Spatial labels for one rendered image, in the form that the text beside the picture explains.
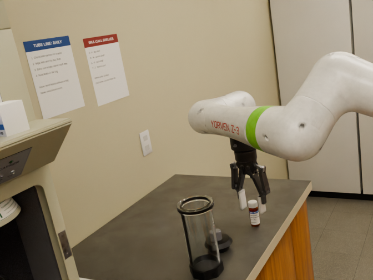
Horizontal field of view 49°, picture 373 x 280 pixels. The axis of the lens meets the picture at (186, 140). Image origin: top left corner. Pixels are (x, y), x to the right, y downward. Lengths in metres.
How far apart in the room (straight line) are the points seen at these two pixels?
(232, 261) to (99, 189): 0.68
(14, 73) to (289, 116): 0.60
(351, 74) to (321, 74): 0.06
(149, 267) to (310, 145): 0.71
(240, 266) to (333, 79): 0.64
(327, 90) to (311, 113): 0.07
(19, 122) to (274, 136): 0.53
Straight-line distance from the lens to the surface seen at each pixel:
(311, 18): 3.49
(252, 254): 1.35
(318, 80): 0.95
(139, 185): 1.94
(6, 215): 0.97
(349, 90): 0.95
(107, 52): 1.81
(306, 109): 0.91
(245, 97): 1.33
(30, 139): 0.83
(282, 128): 0.90
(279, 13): 3.56
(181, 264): 1.36
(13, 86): 0.96
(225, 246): 1.35
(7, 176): 0.89
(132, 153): 1.89
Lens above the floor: 1.65
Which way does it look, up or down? 15 degrees down
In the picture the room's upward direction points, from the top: 10 degrees counter-clockwise
